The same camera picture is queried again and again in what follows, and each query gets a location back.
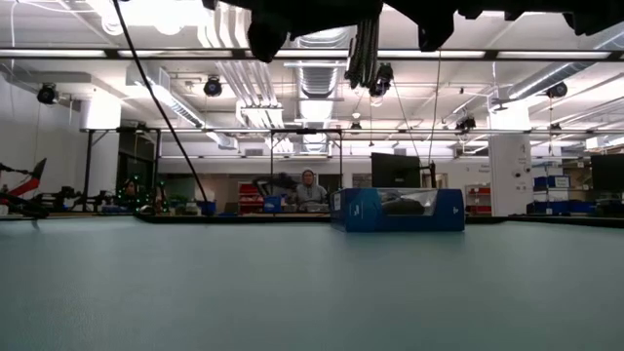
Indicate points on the black background robot arm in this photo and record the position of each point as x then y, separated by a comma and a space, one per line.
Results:
275, 183

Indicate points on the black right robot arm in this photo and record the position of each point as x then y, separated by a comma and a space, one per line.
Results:
595, 17

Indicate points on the overhead light bar beam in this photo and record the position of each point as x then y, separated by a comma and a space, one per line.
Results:
312, 53

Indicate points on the black ceiling spotlight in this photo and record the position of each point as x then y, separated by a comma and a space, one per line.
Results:
384, 78
557, 90
213, 87
47, 93
466, 123

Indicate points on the person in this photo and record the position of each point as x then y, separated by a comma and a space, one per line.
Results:
309, 195

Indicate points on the black monitor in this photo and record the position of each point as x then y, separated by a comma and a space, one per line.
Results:
395, 170
607, 173

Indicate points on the red storage bins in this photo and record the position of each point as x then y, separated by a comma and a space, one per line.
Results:
249, 197

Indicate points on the blue storage bin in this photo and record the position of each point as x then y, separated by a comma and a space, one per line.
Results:
273, 205

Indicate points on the blue game controller box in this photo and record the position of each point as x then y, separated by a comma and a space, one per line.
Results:
361, 209

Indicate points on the dark equipment with green lights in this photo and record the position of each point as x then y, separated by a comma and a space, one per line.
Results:
130, 192

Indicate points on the red bin shelf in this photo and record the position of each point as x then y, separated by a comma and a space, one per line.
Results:
478, 200

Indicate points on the white square pillar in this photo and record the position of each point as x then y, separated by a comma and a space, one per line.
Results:
509, 166

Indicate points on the green table mat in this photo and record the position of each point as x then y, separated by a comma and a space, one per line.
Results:
292, 292

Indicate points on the blue storage boxes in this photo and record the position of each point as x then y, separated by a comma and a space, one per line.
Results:
551, 182

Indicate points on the red and black robot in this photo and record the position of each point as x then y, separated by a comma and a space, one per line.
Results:
29, 185

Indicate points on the silver ventilation duct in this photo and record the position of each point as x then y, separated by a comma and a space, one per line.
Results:
317, 78

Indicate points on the black metal gantry frame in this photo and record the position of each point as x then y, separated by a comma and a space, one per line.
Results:
89, 166
271, 166

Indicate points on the black aluminium table frame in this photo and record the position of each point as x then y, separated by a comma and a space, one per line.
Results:
234, 219

